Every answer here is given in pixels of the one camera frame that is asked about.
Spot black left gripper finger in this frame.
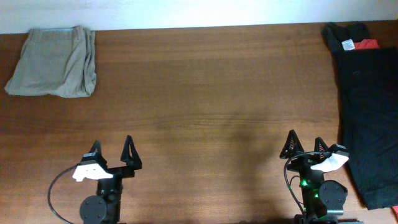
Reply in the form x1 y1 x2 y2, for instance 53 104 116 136
89 140 107 167
121 135 142 170

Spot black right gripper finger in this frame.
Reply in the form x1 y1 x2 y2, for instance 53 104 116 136
314 137 328 152
279 129 304 159

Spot khaki shorts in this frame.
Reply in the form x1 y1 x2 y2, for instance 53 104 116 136
4 26 97 98

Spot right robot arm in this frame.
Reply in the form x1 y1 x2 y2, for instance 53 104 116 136
279 129 349 224

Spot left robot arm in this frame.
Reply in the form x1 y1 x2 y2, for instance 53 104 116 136
73 135 142 224

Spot black garment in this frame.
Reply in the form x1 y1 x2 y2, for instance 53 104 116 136
322 22 397 210

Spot white clothing label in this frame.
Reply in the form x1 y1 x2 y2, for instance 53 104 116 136
341 39 356 51

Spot red garment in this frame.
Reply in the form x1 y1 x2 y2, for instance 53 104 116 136
354 39 380 50

